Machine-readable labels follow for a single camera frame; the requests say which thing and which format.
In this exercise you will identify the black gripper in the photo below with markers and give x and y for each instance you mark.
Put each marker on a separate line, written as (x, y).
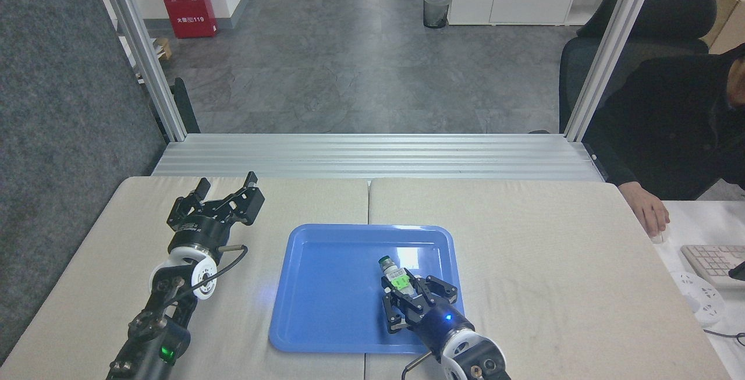
(439, 325)
(198, 231)

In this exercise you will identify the white green switch part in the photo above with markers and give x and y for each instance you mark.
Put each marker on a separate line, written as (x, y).
(397, 275)

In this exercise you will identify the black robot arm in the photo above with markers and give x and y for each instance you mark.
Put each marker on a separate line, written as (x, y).
(157, 333)
(474, 359)

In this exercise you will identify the blue plastic tray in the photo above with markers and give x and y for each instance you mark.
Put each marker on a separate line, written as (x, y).
(337, 290)

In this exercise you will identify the person's hand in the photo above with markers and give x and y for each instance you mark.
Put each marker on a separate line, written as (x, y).
(649, 208)

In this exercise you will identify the grey felt partition panel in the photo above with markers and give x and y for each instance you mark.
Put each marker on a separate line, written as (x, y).
(58, 135)

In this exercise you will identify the red fire extinguisher box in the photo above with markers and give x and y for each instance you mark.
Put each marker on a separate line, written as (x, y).
(185, 2)

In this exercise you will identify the white computer mouse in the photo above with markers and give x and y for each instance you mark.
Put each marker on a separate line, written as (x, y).
(659, 239)

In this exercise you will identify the white power strip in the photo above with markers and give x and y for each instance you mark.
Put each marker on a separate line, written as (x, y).
(701, 298)

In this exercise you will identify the white keyboard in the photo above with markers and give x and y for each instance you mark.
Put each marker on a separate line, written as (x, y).
(707, 260)

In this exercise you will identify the grey mesh waste bin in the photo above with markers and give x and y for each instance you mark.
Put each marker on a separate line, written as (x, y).
(436, 9)

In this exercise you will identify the person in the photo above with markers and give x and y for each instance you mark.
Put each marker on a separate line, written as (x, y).
(675, 124)

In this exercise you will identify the small black device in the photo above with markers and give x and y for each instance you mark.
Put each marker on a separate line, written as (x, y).
(738, 272)

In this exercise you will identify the black office chair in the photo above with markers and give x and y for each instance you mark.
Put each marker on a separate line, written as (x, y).
(657, 13)

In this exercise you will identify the black post bracket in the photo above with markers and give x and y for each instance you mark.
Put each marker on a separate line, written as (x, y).
(185, 106)

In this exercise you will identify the silver aluminium rail platform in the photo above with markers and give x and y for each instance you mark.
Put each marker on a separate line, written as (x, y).
(372, 156)

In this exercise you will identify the silver aluminium post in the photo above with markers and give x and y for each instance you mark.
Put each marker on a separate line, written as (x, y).
(142, 54)
(611, 48)

